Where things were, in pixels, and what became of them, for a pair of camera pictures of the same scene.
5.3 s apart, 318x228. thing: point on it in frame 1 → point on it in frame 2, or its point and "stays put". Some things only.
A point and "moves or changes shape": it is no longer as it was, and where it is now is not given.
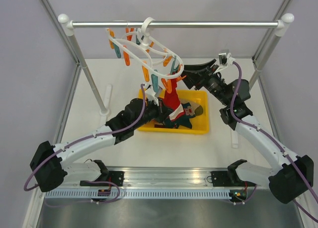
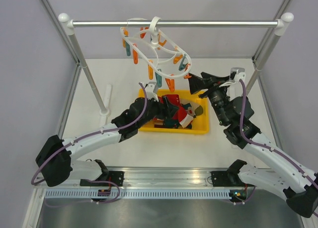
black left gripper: x=163 y=111 stays put
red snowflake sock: x=175 y=109 → x=183 y=116
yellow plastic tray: x=201 y=122 stays put
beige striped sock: x=195 y=109 stays put
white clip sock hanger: x=158 y=58 moves or changes shape
